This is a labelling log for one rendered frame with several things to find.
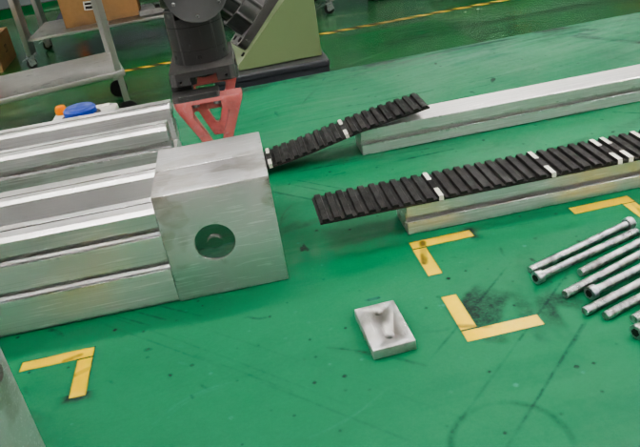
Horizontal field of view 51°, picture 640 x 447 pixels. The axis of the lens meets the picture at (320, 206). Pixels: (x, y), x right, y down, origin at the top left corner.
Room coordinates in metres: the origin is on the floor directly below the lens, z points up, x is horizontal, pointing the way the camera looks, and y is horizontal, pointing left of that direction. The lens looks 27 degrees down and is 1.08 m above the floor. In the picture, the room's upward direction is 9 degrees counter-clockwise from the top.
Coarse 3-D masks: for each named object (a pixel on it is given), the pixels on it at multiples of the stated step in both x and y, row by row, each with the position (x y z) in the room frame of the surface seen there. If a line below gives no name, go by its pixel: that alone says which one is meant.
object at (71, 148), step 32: (32, 128) 0.72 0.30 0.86; (64, 128) 0.72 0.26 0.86; (96, 128) 0.72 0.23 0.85; (128, 128) 0.67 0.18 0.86; (160, 128) 0.65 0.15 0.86; (0, 160) 0.64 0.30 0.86; (32, 160) 0.64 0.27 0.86; (64, 160) 0.64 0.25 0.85; (96, 160) 0.66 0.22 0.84; (128, 160) 0.65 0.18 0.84; (0, 192) 0.64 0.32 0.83
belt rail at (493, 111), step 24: (600, 72) 0.76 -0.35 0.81; (624, 72) 0.75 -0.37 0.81; (480, 96) 0.74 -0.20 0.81; (504, 96) 0.73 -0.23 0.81; (528, 96) 0.72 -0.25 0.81; (552, 96) 0.72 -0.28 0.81; (576, 96) 0.72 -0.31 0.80; (600, 96) 0.73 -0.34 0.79; (624, 96) 0.72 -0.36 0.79; (408, 120) 0.71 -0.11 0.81; (432, 120) 0.71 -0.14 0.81; (456, 120) 0.71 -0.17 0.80; (480, 120) 0.72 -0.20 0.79; (504, 120) 0.71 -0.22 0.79; (528, 120) 0.71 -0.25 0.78; (360, 144) 0.71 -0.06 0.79; (384, 144) 0.70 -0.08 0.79; (408, 144) 0.70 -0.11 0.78
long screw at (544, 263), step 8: (624, 224) 0.46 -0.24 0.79; (632, 224) 0.46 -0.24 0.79; (608, 232) 0.45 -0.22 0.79; (616, 232) 0.45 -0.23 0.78; (584, 240) 0.45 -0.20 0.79; (592, 240) 0.45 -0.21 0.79; (600, 240) 0.45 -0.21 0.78; (568, 248) 0.44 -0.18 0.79; (576, 248) 0.44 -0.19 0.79; (584, 248) 0.44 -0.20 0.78; (552, 256) 0.43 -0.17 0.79; (560, 256) 0.43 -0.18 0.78; (536, 264) 0.43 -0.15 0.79; (544, 264) 0.43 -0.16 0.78
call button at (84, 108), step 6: (84, 102) 0.84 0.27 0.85; (90, 102) 0.83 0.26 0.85; (66, 108) 0.82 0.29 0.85; (72, 108) 0.82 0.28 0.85; (78, 108) 0.81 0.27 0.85; (84, 108) 0.81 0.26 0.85; (90, 108) 0.81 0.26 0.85; (96, 108) 0.83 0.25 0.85; (66, 114) 0.81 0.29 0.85; (72, 114) 0.80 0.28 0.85; (78, 114) 0.80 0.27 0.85; (84, 114) 0.80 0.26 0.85
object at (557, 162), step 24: (600, 144) 0.56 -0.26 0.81; (624, 144) 0.55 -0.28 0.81; (456, 168) 0.55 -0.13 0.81; (480, 168) 0.55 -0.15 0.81; (504, 168) 0.54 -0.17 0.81; (528, 168) 0.54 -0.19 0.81; (552, 168) 0.53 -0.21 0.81; (576, 168) 0.52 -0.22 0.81; (336, 192) 0.55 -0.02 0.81; (360, 192) 0.54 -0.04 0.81; (384, 192) 0.53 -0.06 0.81; (408, 192) 0.53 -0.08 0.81; (432, 192) 0.52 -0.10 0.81; (456, 192) 0.51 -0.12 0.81; (480, 192) 0.51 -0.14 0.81; (336, 216) 0.50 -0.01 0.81; (360, 216) 0.50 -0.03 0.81
